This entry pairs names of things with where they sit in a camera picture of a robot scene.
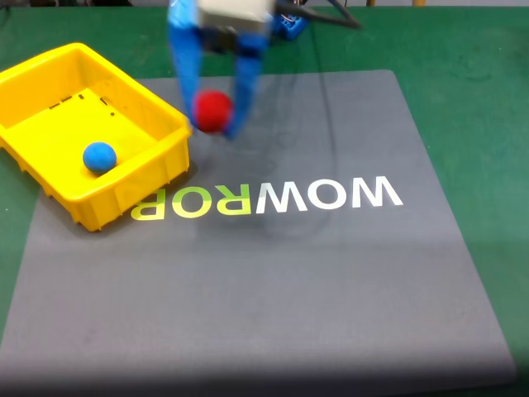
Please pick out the red foam ball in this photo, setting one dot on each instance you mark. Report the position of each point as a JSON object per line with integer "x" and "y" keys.
{"x": 213, "y": 109}

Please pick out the blue foam ball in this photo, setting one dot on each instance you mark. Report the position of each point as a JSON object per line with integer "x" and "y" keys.
{"x": 99, "y": 157}

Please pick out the yellow plastic bin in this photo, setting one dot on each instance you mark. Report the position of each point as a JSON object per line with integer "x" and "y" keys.
{"x": 41, "y": 136}

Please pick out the grey mat with WOWROBO print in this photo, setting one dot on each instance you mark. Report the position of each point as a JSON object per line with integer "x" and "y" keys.
{"x": 289, "y": 289}

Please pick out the grey camera box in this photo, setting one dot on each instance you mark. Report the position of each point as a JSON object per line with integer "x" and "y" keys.
{"x": 231, "y": 12}

